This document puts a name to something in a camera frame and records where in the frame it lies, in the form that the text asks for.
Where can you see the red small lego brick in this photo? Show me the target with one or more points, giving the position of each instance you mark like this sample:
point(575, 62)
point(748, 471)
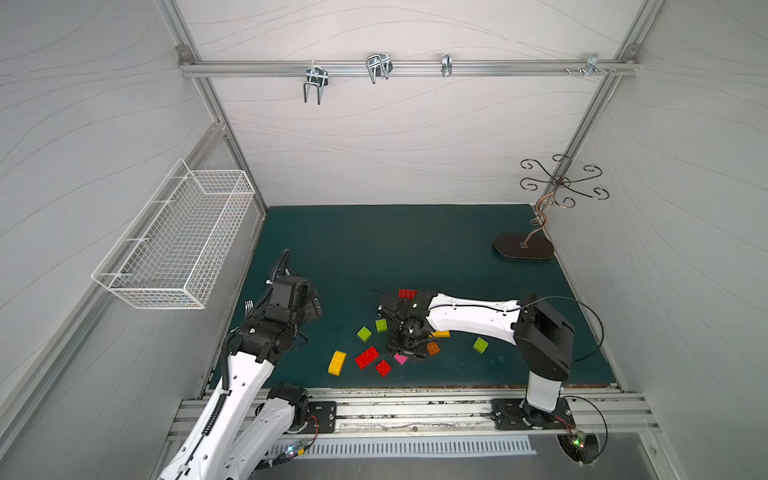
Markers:
point(383, 368)

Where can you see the red long lego brick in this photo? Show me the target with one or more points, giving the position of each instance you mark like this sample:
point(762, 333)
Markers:
point(367, 357)

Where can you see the right metal clip hook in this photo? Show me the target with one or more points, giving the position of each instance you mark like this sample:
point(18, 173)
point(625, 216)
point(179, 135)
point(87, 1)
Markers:
point(592, 67)

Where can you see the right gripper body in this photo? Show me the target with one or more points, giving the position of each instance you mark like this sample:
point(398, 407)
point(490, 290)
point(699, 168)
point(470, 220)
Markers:
point(398, 345)

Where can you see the left metal clip hook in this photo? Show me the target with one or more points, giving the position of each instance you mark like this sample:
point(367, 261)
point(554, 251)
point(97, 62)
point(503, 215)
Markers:
point(317, 78)

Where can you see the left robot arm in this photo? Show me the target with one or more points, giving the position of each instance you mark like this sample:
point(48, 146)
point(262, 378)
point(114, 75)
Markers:
point(231, 437)

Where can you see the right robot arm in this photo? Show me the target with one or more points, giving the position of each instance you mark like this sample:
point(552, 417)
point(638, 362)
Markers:
point(543, 336)

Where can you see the white wire basket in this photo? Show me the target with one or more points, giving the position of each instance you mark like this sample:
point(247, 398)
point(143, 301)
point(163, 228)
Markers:
point(171, 254)

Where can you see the horizontal aluminium rail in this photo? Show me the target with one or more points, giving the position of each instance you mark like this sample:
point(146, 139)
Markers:
point(401, 68)

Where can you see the pink lego brick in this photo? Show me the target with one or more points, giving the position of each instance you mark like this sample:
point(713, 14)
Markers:
point(400, 359)

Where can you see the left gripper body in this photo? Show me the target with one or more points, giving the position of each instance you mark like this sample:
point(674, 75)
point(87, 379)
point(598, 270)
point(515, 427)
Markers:
point(287, 282)

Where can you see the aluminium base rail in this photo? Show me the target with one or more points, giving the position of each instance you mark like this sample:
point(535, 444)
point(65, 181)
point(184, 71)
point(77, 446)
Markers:
point(421, 412)

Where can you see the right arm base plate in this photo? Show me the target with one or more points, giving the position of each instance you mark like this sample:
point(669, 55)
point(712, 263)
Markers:
point(518, 415)

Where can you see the yellow lego brick left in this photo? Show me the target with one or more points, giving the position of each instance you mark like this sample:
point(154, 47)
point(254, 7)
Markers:
point(336, 363)

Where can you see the black metal hook stand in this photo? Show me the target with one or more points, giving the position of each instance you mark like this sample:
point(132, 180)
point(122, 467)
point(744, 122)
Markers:
point(534, 245)

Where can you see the metal clip hook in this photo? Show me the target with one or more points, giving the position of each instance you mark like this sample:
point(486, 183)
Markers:
point(317, 78)
point(379, 65)
point(592, 67)
point(446, 65)

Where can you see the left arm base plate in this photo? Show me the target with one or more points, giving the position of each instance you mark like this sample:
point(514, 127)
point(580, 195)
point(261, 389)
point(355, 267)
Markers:
point(321, 418)

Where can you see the orange lego brick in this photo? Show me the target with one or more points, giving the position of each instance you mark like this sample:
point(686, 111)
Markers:
point(433, 348)

